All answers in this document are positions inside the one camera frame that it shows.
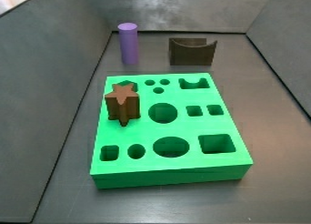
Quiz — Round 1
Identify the black curved holder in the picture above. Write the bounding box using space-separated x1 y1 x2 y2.
169 38 217 66

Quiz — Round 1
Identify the brown star block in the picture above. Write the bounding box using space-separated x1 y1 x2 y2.
104 83 141 127

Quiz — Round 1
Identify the purple cylinder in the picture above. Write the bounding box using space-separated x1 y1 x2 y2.
117 23 138 65

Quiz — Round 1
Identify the green shape sorting board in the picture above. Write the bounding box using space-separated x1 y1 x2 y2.
89 73 252 188

